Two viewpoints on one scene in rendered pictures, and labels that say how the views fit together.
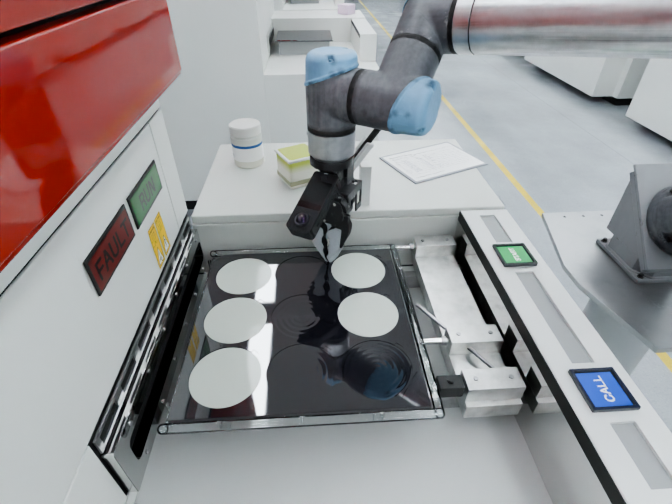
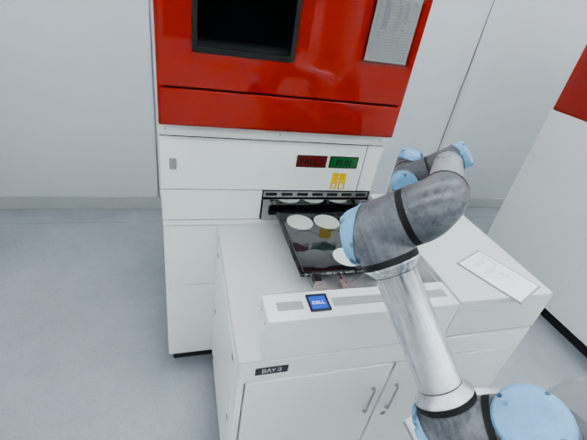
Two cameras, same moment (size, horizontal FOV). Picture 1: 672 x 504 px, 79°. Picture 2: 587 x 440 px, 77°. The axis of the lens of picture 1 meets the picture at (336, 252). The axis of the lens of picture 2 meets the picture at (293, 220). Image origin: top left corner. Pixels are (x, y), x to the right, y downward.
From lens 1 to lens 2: 99 cm
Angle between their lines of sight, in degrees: 59
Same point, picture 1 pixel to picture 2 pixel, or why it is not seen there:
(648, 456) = (289, 308)
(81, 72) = (320, 112)
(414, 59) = (415, 165)
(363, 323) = (340, 255)
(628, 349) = not seen: outside the picture
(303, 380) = (304, 239)
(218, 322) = (322, 217)
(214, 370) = (300, 219)
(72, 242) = (299, 147)
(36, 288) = (280, 147)
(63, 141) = (300, 120)
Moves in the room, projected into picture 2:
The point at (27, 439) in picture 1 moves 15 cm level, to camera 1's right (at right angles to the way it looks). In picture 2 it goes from (253, 168) to (258, 188)
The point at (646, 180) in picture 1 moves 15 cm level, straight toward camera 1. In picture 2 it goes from (566, 392) to (492, 356)
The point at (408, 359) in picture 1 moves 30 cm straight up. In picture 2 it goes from (325, 267) to (346, 183)
